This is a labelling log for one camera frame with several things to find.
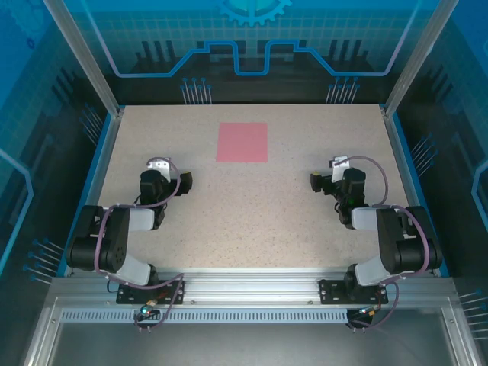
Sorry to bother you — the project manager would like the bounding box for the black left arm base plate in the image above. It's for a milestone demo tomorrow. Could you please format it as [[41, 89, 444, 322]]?
[[116, 279, 187, 306]]

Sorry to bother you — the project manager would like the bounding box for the pink square paper sheet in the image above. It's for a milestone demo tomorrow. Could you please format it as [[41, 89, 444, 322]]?
[[215, 122, 269, 164]]

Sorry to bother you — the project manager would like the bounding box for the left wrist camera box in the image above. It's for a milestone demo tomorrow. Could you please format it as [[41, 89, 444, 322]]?
[[146, 156, 172, 180]]

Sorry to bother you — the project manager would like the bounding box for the aluminium frame post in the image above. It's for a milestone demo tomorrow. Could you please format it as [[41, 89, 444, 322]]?
[[382, 0, 461, 117], [42, 0, 126, 117]]

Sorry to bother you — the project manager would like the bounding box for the yellow cable connector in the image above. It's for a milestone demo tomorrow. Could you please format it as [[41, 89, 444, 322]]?
[[357, 304, 383, 319]]

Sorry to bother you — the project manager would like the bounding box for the aluminium table side rail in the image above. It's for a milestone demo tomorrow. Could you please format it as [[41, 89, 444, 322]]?
[[382, 108, 436, 276], [63, 108, 126, 278]]

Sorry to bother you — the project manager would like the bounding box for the slotted grey cable duct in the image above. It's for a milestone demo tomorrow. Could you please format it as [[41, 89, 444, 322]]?
[[59, 309, 355, 325]]

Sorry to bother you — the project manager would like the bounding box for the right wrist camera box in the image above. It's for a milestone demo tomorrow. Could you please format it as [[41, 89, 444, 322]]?
[[329, 155, 350, 182]]

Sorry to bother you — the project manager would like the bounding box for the aluminium mounting rail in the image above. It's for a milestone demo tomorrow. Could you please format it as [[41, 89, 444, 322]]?
[[49, 268, 458, 306]]

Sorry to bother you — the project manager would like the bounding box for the metal tray frame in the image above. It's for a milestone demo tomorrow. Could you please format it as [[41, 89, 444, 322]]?
[[22, 296, 483, 366]]

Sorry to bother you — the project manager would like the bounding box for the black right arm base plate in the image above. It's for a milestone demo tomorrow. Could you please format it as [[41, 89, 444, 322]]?
[[318, 279, 390, 306]]

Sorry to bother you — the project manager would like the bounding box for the blue table edge trim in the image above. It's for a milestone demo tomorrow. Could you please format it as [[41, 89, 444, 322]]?
[[56, 112, 116, 278], [391, 112, 450, 278]]

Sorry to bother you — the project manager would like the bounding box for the yellow connector with green light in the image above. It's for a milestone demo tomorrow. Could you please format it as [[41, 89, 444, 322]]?
[[137, 300, 158, 320]]

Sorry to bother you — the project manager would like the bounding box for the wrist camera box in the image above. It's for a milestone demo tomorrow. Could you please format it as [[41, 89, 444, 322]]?
[[146, 156, 172, 180], [329, 155, 350, 182]]

